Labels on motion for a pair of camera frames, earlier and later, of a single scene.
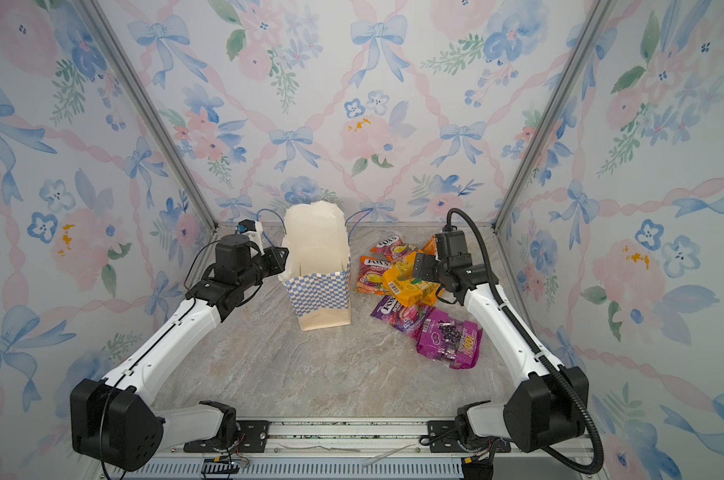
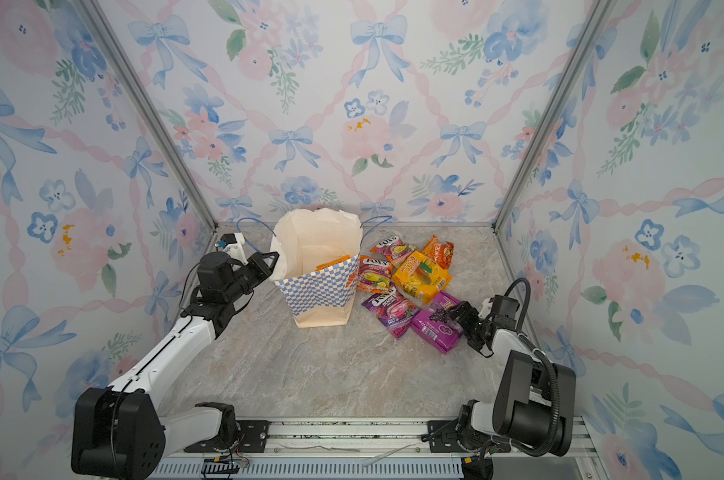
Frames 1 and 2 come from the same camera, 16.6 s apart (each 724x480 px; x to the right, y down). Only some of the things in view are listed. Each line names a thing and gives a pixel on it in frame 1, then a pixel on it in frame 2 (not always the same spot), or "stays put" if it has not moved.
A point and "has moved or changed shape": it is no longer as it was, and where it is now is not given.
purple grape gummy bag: x=452 y=341 has moved or changed shape
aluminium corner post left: x=147 y=104 stays put
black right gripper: x=429 y=261 → x=466 y=321
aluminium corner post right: x=595 y=21 stays put
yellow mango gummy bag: x=406 y=290 has moved or changed shape
